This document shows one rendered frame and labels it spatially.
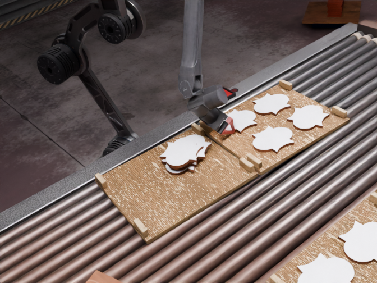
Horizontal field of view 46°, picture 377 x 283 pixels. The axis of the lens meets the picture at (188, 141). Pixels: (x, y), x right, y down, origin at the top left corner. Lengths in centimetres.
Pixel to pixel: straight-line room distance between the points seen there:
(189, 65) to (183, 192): 40
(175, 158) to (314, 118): 52
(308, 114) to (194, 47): 48
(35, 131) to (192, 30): 246
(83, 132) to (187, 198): 222
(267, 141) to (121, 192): 51
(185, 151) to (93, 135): 204
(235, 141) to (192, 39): 38
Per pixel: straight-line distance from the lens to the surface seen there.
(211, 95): 141
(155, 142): 163
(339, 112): 164
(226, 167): 143
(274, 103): 169
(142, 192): 140
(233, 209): 133
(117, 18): 202
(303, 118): 161
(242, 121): 161
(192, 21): 144
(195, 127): 158
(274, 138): 152
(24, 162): 341
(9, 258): 141
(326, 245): 121
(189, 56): 144
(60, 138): 352
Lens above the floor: 187
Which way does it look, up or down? 37 degrees down
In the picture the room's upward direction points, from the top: 10 degrees counter-clockwise
